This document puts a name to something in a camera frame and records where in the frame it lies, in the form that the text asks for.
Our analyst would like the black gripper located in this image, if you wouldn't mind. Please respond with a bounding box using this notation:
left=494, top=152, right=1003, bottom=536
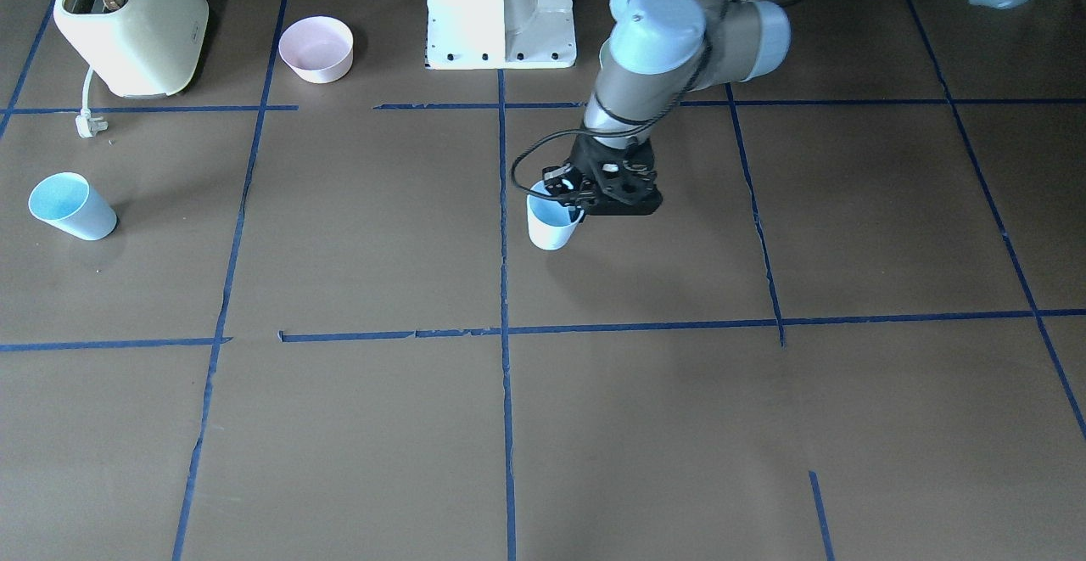
left=543, top=136, right=656, bottom=211

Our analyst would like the light blue cup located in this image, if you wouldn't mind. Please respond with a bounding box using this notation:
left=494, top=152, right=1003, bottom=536
left=526, top=194, right=585, bottom=250
left=28, top=171, right=119, bottom=241

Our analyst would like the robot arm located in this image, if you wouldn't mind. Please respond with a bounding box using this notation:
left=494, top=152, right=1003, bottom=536
left=523, top=0, right=1030, bottom=221

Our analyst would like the pink bowl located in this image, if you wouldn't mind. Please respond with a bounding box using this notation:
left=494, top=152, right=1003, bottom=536
left=277, top=15, right=355, bottom=84

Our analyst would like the cream toaster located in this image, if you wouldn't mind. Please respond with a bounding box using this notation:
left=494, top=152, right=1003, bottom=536
left=52, top=0, right=210, bottom=99

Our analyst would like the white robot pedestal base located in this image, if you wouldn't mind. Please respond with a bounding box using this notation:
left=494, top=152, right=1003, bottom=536
left=424, top=0, right=578, bottom=71

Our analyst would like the white power plug cable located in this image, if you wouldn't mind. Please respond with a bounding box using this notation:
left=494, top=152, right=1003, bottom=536
left=76, top=67, right=109, bottom=139

